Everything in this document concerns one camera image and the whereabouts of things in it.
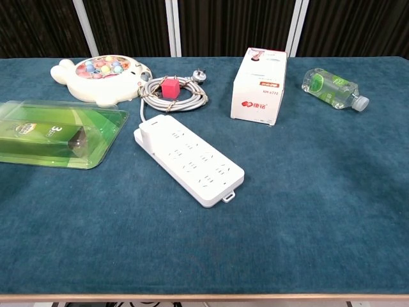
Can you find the white power strip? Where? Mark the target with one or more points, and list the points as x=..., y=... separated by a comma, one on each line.
x=198, y=166

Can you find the red cube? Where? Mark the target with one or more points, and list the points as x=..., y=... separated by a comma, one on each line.
x=169, y=88

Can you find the white cardboard product box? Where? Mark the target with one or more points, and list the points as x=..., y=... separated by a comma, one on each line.
x=255, y=96

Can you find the teal felt table cloth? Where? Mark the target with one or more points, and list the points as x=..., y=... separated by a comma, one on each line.
x=287, y=208

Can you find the cream fish-shaped toy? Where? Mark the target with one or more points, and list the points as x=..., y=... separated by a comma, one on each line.
x=102, y=89

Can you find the clear plastic water bottle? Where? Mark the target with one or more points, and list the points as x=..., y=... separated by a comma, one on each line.
x=329, y=86

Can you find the green plastic blister pack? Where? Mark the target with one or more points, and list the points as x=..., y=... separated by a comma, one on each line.
x=48, y=137

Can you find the white partition frame post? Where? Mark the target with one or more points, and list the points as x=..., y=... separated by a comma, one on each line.
x=297, y=28
x=173, y=28
x=85, y=28

